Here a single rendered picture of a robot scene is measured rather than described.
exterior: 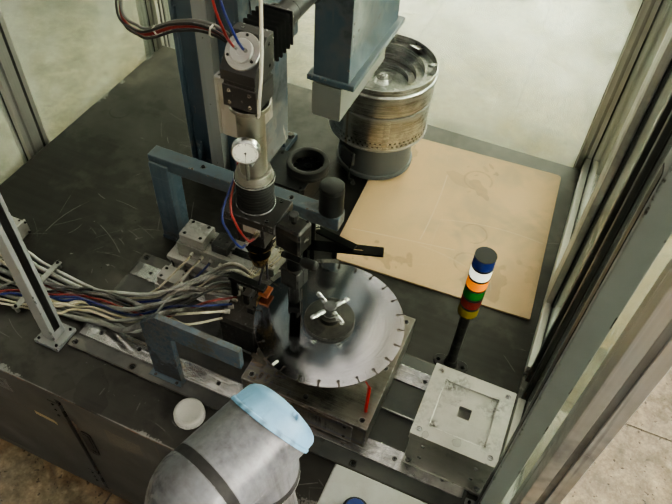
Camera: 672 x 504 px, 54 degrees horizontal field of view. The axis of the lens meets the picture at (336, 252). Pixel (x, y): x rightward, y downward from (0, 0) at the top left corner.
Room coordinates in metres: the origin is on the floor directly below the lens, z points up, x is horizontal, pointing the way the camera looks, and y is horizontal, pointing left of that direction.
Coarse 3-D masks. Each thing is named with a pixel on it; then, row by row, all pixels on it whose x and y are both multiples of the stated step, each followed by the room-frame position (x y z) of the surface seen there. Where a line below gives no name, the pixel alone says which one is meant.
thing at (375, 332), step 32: (288, 288) 0.91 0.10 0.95; (320, 288) 0.92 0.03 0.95; (352, 288) 0.92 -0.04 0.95; (384, 288) 0.93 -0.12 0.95; (256, 320) 0.82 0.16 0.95; (288, 320) 0.82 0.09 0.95; (384, 320) 0.84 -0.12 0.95; (288, 352) 0.74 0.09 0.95; (320, 352) 0.75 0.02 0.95; (352, 352) 0.75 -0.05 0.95; (384, 352) 0.76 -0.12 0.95; (320, 384) 0.67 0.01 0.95; (352, 384) 0.67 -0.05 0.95
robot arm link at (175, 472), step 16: (160, 464) 0.31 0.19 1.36; (176, 464) 0.31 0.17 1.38; (192, 464) 0.31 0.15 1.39; (160, 480) 0.29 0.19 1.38; (176, 480) 0.29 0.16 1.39; (192, 480) 0.29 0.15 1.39; (208, 480) 0.29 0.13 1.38; (160, 496) 0.27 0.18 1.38; (176, 496) 0.27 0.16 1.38; (192, 496) 0.27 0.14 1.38; (208, 496) 0.27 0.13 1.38
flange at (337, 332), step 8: (312, 304) 0.86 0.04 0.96; (320, 304) 0.86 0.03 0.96; (344, 304) 0.87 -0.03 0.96; (312, 312) 0.84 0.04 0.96; (344, 312) 0.85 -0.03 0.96; (352, 312) 0.85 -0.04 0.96; (304, 320) 0.82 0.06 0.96; (312, 320) 0.82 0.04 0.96; (320, 320) 0.82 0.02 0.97; (328, 320) 0.81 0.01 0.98; (336, 320) 0.81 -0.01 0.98; (344, 320) 0.82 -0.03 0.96; (352, 320) 0.83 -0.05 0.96; (312, 328) 0.80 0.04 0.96; (320, 328) 0.80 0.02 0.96; (328, 328) 0.80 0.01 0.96; (336, 328) 0.80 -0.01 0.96; (344, 328) 0.80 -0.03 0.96; (352, 328) 0.81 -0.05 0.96; (320, 336) 0.78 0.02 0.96; (328, 336) 0.78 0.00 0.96; (336, 336) 0.78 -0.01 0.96; (344, 336) 0.79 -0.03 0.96
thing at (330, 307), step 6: (318, 294) 0.86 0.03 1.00; (324, 300) 0.85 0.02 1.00; (342, 300) 0.85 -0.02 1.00; (348, 300) 0.85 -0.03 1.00; (324, 306) 0.83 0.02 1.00; (330, 306) 0.83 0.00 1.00; (336, 306) 0.83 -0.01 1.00; (318, 312) 0.81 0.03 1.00; (324, 312) 0.82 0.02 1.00; (330, 312) 0.81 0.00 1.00; (336, 312) 0.82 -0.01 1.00; (312, 318) 0.80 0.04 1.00; (330, 318) 0.82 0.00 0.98; (336, 318) 0.80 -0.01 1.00; (342, 324) 0.79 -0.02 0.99
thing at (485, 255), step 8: (480, 248) 0.88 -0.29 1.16; (488, 248) 0.88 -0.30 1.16; (480, 256) 0.86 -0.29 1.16; (488, 256) 0.86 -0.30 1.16; (496, 256) 0.86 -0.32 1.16; (472, 264) 0.86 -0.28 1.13; (480, 264) 0.85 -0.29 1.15; (488, 264) 0.84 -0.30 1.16; (480, 272) 0.84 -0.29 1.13; (488, 272) 0.84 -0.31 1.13
